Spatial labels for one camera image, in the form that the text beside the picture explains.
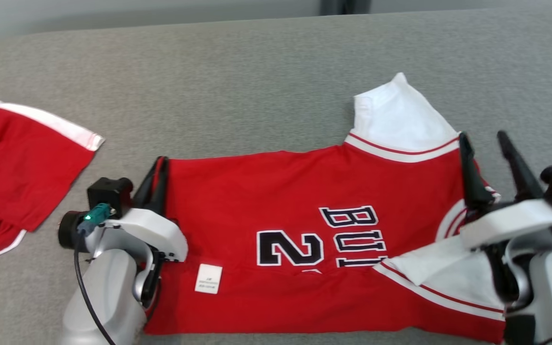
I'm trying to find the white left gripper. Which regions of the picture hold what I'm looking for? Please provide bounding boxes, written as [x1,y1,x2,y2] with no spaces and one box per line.
[108,156,189,307]

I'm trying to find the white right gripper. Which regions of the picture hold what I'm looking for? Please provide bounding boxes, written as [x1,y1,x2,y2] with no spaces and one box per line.
[458,130,552,305]

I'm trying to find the red Bulls jersey white sleeves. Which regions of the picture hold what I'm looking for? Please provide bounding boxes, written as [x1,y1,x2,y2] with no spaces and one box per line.
[144,72,506,344]

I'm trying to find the red Bulls shorts white stripe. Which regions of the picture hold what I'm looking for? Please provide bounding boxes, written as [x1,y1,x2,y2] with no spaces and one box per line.
[0,89,105,262]

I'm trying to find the teal left camera connector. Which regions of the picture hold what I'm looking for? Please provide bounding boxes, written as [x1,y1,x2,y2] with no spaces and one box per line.
[77,203,114,235]

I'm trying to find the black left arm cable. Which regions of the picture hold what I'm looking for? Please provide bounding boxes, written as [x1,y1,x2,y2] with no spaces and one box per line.
[74,232,116,345]

